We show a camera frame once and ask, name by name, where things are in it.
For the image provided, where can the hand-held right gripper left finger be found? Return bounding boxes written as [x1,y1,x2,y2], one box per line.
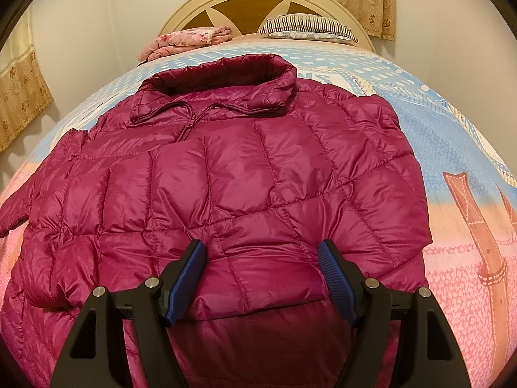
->
[49,239,206,388]

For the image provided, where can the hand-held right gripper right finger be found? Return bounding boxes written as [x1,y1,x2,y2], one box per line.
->
[317,239,472,388]

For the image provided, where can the magenta puffer jacket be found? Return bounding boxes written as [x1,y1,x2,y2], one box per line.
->
[0,54,432,388]

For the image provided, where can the printed blue pink bed sheet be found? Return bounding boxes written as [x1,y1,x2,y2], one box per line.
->
[0,34,517,388]

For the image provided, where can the pink floral folded blanket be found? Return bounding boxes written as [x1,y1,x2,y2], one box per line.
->
[136,25,234,62]

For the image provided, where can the beige floral curtain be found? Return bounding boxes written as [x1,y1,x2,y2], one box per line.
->
[208,0,396,42]
[0,8,54,155]

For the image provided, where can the striped pillow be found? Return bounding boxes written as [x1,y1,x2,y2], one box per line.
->
[258,13,359,44]

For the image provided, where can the cream wooden headboard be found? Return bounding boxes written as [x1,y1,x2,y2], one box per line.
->
[159,0,376,49]

